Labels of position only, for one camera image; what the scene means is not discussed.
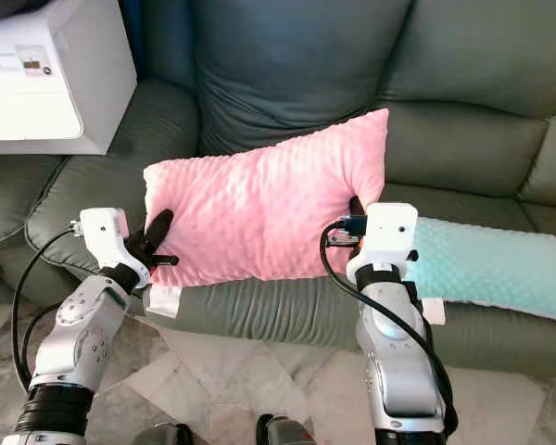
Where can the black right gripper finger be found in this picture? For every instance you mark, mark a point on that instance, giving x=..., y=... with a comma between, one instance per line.
x=357, y=206

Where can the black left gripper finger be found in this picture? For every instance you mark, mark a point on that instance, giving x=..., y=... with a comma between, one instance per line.
x=159, y=230
x=165, y=260

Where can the pink dotted pillow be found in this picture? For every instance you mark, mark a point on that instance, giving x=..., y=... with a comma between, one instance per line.
x=269, y=213

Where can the teal dotted pillow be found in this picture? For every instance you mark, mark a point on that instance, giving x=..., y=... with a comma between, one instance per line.
x=491, y=264

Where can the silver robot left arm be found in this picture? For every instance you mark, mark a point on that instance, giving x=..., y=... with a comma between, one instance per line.
x=83, y=338

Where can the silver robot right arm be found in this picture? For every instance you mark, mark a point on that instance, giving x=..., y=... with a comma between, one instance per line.
x=398, y=362

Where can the grey-green leather sofa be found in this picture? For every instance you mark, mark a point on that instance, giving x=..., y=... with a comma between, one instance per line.
x=482, y=56

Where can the white plastic appliance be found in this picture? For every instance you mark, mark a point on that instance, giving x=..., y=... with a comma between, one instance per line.
x=65, y=111

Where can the grey robot left leg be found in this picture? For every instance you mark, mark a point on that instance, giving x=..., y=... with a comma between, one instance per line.
x=157, y=436

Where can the grey robot leg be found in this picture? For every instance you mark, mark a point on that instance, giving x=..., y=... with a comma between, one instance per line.
x=285, y=431
x=157, y=436

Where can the grey robot right leg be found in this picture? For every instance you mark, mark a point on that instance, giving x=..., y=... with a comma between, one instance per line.
x=285, y=431

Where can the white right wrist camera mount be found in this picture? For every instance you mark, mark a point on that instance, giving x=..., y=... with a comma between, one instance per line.
x=389, y=232

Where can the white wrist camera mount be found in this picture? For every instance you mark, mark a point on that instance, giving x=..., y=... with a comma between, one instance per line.
x=389, y=232
x=102, y=232

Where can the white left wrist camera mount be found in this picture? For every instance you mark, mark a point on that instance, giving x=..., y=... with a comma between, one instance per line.
x=102, y=232

